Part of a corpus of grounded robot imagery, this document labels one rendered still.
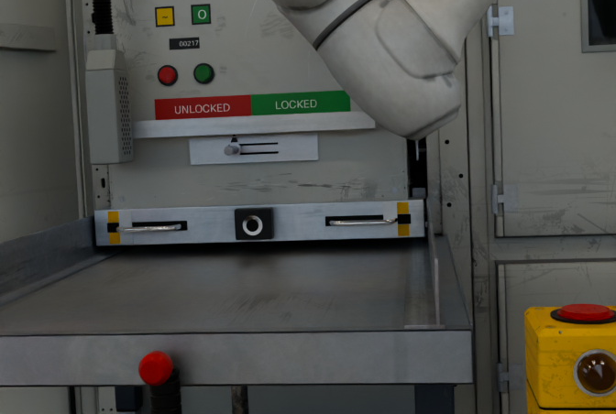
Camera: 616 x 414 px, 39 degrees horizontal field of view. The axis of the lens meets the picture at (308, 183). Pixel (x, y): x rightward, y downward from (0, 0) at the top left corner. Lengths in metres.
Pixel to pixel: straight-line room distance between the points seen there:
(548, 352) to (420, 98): 0.41
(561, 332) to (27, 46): 1.13
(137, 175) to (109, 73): 0.20
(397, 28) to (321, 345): 0.35
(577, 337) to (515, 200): 0.89
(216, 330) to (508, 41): 0.82
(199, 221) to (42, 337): 0.53
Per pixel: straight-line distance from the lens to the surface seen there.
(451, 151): 1.52
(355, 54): 0.97
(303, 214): 1.38
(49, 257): 1.32
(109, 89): 1.34
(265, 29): 1.40
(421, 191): 1.60
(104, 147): 1.35
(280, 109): 1.39
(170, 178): 1.43
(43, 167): 1.59
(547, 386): 0.64
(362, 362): 0.87
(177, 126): 1.38
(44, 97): 1.60
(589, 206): 1.53
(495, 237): 1.53
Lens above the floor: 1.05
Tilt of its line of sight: 4 degrees down
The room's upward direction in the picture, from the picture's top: 2 degrees counter-clockwise
